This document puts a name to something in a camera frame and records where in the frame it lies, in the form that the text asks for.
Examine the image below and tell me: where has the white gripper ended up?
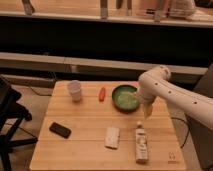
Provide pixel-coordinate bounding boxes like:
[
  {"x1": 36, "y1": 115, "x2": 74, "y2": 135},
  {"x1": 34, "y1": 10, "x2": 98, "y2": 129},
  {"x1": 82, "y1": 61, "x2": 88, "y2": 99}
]
[{"x1": 134, "y1": 88, "x2": 156, "y2": 118}]

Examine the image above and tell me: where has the green ceramic bowl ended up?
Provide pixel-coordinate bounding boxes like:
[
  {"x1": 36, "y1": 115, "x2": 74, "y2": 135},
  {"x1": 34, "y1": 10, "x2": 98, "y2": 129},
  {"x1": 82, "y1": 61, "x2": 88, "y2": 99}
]
[{"x1": 112, "y1": 85, "x2": 140, "y2": 112}]

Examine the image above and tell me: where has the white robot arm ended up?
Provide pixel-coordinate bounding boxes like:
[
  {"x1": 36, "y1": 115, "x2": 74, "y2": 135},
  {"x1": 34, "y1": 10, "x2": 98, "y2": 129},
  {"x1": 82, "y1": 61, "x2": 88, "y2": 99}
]
[{"x1": 135, "y1": 65, "x2": 213, "y2": 130}]

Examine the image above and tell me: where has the white squeeze bottle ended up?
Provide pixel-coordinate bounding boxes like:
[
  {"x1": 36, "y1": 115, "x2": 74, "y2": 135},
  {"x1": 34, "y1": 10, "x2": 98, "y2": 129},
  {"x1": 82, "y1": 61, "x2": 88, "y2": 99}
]
[{"x1": 135, "y1": 121, "x2": 148, "y2": 164}]

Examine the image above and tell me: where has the white sponge block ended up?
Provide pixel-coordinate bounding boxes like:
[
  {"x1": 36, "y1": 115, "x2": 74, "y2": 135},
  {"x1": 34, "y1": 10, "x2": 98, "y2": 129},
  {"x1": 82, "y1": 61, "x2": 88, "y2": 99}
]
[{"x1": 105, "y1": 127, "x2": 120, "y2": 149}]

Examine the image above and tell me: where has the red chili pepper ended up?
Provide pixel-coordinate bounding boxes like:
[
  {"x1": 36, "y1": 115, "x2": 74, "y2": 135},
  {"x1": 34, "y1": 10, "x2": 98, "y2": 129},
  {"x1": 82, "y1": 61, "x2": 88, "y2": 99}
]
[{"x1": 99, "y1": 87, "x2": 106, "y2": 102}]

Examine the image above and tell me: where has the white paper cup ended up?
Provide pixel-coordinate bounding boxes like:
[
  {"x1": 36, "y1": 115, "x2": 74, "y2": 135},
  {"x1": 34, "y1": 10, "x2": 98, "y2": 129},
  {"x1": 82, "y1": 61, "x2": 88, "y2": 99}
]
[{"x1": 67, "y1": 80, "x2": 82, "y2": 102}]

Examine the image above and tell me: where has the black smartphone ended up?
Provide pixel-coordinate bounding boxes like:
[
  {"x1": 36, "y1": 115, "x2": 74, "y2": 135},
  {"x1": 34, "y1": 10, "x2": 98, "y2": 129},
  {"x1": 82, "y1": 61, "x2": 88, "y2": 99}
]
[{"x1": 49, "y1": 122, "x2": 71, "y2": 139}]

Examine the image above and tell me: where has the black office chair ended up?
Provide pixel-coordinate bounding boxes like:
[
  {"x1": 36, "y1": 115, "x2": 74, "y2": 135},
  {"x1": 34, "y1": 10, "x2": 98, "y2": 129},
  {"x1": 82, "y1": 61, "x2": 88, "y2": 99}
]
[{"x1": 0, "y1": 75, "x2": 38, "y2": 171}]

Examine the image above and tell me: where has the black cable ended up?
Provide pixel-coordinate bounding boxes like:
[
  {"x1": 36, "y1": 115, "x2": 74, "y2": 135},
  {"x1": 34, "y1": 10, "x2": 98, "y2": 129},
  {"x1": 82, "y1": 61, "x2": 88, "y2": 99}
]
[{"x1": 172, "y1": 116, "x2": 191, "y2": 149}]

